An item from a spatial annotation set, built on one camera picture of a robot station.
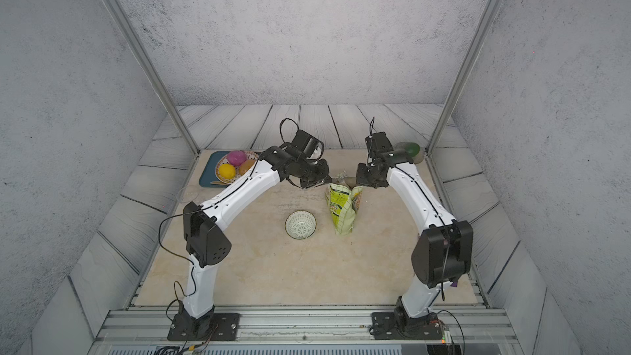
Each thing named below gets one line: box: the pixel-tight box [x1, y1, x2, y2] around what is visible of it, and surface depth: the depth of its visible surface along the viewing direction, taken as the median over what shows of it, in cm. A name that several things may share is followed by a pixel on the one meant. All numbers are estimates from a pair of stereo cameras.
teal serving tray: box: [198, 151, 230, 189], surface depth 113 cm
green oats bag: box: [325, 183, 364, 236], surface depth 86 cm
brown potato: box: [239, 159, 255, 176], surface depth 110 cm
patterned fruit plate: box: [215, 149, 259, 185], surface depth 116 cm
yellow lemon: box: [218, 163, 236, 180], surface depth 110 cm
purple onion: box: [227, 150, 248, 166], surface depth 113 cm
